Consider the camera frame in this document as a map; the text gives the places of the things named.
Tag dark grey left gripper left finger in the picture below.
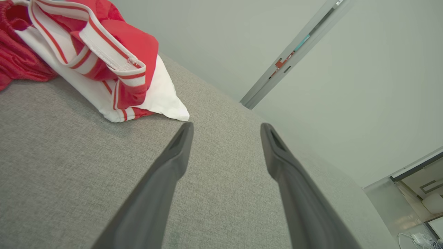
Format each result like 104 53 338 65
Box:
91 122 194 249

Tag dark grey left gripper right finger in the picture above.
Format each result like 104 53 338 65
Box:
260 123 362 249

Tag red and white t-shirt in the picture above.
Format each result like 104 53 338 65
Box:
14 0 190 123

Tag red shorts with white stitching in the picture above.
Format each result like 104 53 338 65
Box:
0 0 57 91

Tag black door frame bar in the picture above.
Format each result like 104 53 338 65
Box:
390 151 443 183

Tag white power adapter with cables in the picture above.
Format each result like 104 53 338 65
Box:
398 231 443 249

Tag grey partition post with sticker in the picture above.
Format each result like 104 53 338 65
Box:
239 0 359 110

